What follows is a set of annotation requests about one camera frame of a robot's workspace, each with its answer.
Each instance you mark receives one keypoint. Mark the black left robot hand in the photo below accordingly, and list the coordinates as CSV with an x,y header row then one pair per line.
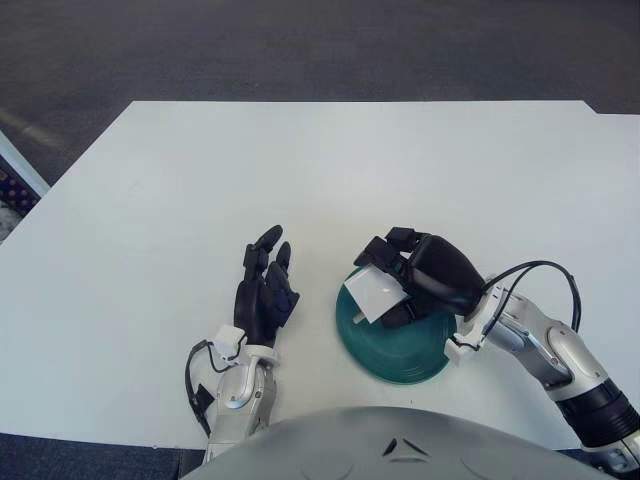
x,y
257,305

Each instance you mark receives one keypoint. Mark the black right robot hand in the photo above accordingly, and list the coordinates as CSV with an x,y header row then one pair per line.
x,y
442,272

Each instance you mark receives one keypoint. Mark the white charger block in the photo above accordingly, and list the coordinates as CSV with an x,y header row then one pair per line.
x,y
375,295

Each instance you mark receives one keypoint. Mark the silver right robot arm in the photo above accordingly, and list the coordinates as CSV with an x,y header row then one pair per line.
x,y
565,360

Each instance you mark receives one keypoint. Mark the teal round plate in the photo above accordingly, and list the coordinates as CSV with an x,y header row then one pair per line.
x,y
400,355

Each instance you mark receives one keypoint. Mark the grey robot torso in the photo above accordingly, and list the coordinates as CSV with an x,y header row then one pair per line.
x,y
400,450

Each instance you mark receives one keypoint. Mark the patterned items in shelf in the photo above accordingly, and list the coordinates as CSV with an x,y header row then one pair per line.
x,y
12,200

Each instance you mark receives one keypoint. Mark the white shelf frame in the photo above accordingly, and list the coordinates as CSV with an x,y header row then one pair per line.
x,y
25,170

